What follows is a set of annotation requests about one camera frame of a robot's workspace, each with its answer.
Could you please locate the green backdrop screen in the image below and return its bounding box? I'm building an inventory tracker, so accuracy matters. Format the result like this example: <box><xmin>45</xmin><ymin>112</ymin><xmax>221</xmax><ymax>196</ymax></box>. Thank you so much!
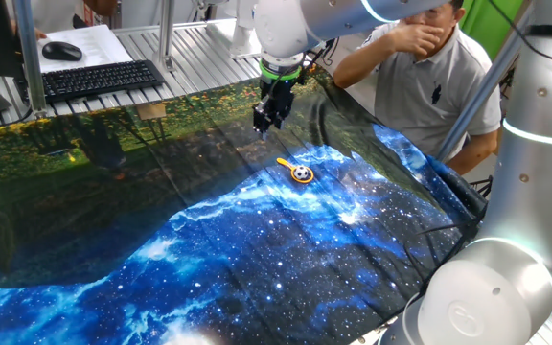
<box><xmin>458</xmin><ymin>0</ymin><xmax>525</xmax><ymax>61</ymax></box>

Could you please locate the printed galaxy landscape tablecloth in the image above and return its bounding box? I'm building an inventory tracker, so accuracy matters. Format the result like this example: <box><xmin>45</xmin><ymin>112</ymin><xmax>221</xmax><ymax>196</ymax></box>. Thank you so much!
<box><xmin>0</xmin><ymin>64</ymin><xmax>489</xmax><ymax>345</ymax></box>

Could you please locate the man's right hand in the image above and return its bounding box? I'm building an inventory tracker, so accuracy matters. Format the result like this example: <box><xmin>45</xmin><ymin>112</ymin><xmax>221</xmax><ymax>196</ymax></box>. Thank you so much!
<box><xmin>386</xmin><ymin>22</ymin><xmax>446</xmax><ymax>60</ymax></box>

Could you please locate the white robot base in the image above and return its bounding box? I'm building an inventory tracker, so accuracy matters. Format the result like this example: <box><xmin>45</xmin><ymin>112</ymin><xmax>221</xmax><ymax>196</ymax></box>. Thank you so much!
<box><xmin>229</xmin><ymin>0</ymin><xmax>264</xmax><ymax>60</ymax></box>

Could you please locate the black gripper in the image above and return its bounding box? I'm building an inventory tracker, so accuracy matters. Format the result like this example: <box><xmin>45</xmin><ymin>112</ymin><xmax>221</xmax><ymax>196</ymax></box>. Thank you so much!
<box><xmin>252</xmin><ymin>78</ymin><xmax>297</xmax><ymax>141</ymax></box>

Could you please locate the man's left forearm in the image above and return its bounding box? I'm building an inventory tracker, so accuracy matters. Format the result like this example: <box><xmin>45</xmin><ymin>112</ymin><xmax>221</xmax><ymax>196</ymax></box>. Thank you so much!
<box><xmin>446</xmin><ymin>128</ymin><xmax>500</xmax><ymax>176</ymax></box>

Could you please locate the black cable bundle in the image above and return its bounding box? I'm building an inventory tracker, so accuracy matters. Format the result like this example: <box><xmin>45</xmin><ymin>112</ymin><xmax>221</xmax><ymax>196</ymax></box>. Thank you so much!
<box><xmin>402</xmin><ymin>174</ymin><xmax>495</xmax><ymax>279</ymax></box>

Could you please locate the black computer keyboard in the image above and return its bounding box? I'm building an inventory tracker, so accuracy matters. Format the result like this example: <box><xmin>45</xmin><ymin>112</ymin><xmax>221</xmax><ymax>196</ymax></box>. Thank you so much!
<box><xmin>15</xmin><ymin>58</ymin><xmax>166</xmax><ymax>105</ymax></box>

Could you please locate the thin aluminium frame post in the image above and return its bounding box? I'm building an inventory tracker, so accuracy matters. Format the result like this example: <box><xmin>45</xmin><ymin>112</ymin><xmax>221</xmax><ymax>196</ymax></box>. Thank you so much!
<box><xmin>153</xmin><ymin>0</ymin><xmax>178</xmax><ymax>73</ymax></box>

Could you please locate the tan taped card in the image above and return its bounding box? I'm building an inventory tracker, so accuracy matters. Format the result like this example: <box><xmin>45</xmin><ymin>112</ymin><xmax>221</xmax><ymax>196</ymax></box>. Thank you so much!
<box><xmin>135</xmin><ymin>102</ymin><xmax>168</xmax><ymax>122</ymax></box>

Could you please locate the man's right forearm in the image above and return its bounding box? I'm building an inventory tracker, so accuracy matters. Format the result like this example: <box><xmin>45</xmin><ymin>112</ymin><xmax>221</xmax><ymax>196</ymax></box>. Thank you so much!
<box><xmin>333</xmin><ymin>37</ymin><xmax>404</xmax><ymax>90</ymax></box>

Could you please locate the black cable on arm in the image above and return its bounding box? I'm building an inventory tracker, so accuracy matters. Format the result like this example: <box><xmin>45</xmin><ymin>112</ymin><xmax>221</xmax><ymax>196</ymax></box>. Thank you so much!
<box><xmin>486</xmin><ymin>0</ymin><xmax>552</xmax><ymax>74</ymax></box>

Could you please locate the white paper sheet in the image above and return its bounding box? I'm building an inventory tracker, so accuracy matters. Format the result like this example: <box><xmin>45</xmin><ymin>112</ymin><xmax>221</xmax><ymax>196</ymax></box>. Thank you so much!
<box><xmin>35</xmin><ymin>24</ymin><xmax>134</xmax><ymax>74</ymax></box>

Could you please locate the man in grey polo shirt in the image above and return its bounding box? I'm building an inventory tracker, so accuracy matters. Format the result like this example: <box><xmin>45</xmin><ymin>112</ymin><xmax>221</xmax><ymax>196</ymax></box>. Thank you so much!
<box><xmin>333</xmin><ymin>0</ymin><xmax>503</xmax><ymax>176</ymax></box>

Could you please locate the slanted aluminium frame bar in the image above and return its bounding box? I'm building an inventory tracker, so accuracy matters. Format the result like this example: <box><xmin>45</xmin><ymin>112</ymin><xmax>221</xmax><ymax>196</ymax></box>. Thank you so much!
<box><xmin>436</xmin><ymin>21</ymin><xmax>532</xmax><ymax>164</ymax></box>

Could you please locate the black computer mouse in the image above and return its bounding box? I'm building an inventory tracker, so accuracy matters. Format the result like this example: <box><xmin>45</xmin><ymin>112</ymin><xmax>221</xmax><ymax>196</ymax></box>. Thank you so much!
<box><xmin>41</xmin><ymin>40</ymin><xmax>84</xmax><ymax>62</ymax></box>

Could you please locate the thick aluminium frame post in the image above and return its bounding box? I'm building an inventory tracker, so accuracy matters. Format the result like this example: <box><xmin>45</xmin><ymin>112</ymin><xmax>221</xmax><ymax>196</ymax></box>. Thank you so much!
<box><xmin>12</xmin><ymin>0</ymin><xmax>49</xmax><ymax>120</ymax></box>

